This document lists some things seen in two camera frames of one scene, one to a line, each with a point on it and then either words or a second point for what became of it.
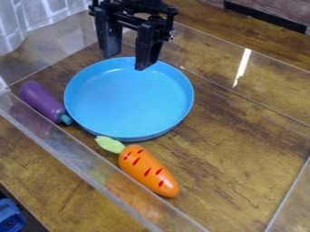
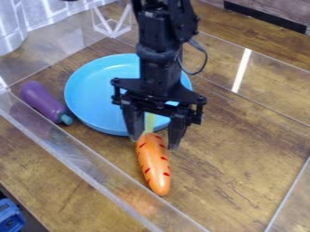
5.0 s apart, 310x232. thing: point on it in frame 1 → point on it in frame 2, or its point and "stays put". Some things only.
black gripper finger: [149, 41] → [180, 123]
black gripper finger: [110, 33] → [136, 119]
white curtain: [23, 15] stays put
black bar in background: [263, 16] stays put
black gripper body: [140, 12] → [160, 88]
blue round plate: [122, 104] stays put
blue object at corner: [13, 220] stays put
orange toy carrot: [144, 165] → [152, 151]
